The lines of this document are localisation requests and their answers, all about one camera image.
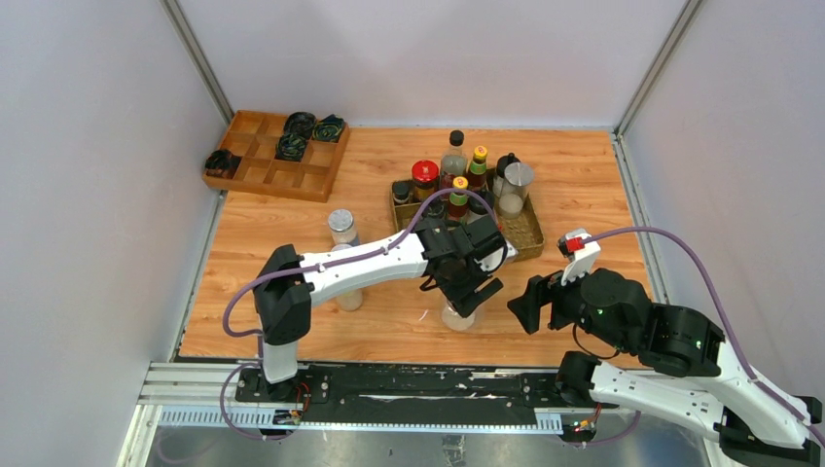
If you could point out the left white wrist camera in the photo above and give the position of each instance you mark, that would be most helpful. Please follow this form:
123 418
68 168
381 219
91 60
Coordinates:
511 253

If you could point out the woven divided basket tray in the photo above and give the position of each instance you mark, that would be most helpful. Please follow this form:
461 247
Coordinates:
524 232

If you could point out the tall black cap oil bottle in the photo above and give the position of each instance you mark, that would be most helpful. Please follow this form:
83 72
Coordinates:
454 160

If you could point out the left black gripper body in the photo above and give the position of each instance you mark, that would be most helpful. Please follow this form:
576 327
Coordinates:
466 279

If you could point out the small black cap bottle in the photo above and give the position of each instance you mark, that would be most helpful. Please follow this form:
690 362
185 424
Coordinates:
436 209

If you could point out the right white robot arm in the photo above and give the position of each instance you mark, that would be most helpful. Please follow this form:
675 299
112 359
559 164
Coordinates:
700 383

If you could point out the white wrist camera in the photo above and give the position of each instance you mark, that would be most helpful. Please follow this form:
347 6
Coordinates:
511 253
580 254

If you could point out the yellow cap chili sauce bottle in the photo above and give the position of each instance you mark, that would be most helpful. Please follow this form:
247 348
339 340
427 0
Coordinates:
476 171

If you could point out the red cap sauce bottle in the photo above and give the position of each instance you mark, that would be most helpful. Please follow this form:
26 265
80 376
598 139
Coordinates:
425 176

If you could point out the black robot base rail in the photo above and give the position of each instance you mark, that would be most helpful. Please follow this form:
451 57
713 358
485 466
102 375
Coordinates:
394 397

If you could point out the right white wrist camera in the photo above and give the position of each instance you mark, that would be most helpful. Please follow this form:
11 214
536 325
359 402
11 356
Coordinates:
580 254

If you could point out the pale green cap shaker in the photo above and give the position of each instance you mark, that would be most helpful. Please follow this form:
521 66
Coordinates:
350 301

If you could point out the steel lid glass jar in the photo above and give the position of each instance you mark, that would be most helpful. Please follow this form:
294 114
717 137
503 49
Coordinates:
518 178

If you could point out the wooden compartment organizer box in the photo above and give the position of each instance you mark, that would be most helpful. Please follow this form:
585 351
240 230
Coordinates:
286 156

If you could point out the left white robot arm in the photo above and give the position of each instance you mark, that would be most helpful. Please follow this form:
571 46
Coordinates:
291 285

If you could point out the small black cap spice jar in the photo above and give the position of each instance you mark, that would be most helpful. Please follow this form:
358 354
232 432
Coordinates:
401 192

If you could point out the yellow cap green bottle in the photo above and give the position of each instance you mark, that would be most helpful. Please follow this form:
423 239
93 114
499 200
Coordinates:
458 201

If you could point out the silver lid salt jar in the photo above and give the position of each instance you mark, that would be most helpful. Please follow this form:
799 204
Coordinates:
342 226

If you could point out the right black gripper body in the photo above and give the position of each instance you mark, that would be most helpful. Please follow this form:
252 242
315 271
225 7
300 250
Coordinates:
567 306

